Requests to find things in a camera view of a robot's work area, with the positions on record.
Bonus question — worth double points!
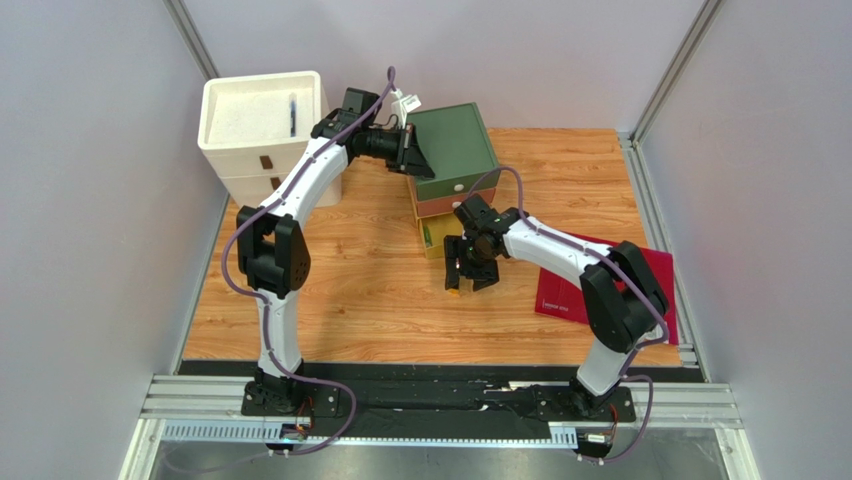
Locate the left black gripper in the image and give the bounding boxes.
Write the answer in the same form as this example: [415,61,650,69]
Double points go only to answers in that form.
[364,125,436,182]

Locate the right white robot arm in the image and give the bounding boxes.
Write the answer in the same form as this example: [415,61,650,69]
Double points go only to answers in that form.
[444,194,670,418]

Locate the green three-drawer organizer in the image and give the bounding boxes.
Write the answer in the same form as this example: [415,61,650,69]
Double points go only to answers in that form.
[408,102,499,218]

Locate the yellow bottom drawer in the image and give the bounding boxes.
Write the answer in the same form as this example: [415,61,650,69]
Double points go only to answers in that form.
[417,213,463,260]

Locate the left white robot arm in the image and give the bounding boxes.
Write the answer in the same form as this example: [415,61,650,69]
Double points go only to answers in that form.
[231,87,435,416]

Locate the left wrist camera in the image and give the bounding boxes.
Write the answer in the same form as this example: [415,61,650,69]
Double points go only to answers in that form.
[390,89,422,127]

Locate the white three-drawer organizer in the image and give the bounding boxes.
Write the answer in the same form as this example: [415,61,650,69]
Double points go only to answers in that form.
[197,71,330,207]

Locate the aluminium frame rail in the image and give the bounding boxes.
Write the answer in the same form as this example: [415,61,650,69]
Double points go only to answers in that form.
[122,372,759,479]

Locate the black mounting base plate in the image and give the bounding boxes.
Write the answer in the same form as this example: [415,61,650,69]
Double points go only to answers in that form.
[178,359,707,441]

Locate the red folder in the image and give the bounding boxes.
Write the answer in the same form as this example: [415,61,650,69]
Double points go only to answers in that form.
[534,247,680,345]

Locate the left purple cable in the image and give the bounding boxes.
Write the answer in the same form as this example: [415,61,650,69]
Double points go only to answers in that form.
[159,65,401,467]

